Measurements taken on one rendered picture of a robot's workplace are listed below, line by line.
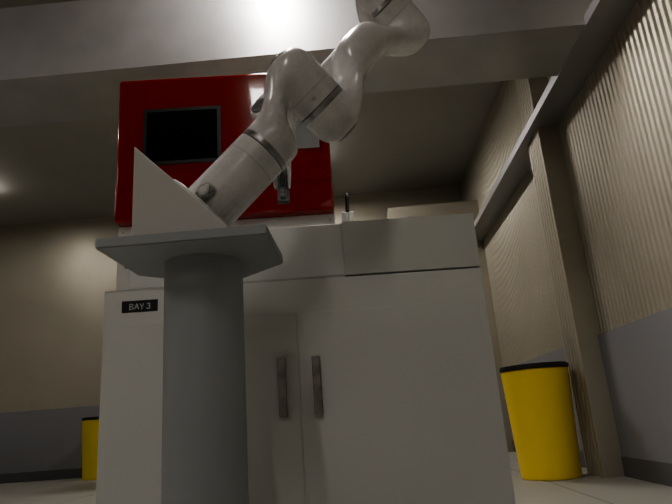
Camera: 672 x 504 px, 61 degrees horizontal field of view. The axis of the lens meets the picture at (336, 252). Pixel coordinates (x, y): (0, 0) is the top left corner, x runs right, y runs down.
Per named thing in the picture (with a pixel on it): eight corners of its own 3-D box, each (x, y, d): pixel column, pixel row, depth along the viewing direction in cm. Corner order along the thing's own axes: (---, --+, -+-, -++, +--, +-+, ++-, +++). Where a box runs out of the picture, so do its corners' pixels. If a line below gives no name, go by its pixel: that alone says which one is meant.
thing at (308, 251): (139, 297, 154) (140, 247, 158) (344, 283, 156) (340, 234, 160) (127, 289, 145) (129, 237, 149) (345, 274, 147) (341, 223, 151)
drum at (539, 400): (600, 478, 364) (577, 359, 385) (525, 483, 366) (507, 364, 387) (574, 471, 410) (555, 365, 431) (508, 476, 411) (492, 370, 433)
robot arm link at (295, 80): (287, 169, 123) (359, 93, 127) (223, 105, 119) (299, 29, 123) (275, 175, 135) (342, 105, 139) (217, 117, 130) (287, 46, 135)
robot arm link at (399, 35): (273, 108, 132) (323, 159, 135) (296, 84, 122) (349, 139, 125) (378, 2, 156) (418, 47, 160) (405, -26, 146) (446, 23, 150)
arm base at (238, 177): (223, 224, 113) (286, 158, 116) (157, 169, 117) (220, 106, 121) (244, 253, 131) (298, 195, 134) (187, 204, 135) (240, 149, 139)
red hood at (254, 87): (168, 273, 283) (170, 162, 300) (333, 262, 285) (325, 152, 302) (112, 222, 211) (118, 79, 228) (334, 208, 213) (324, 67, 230)
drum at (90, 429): (124, 475, 730) (126, 415, 751) (109, 479, 686) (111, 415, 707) (89, 478, 732) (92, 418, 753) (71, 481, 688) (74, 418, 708)
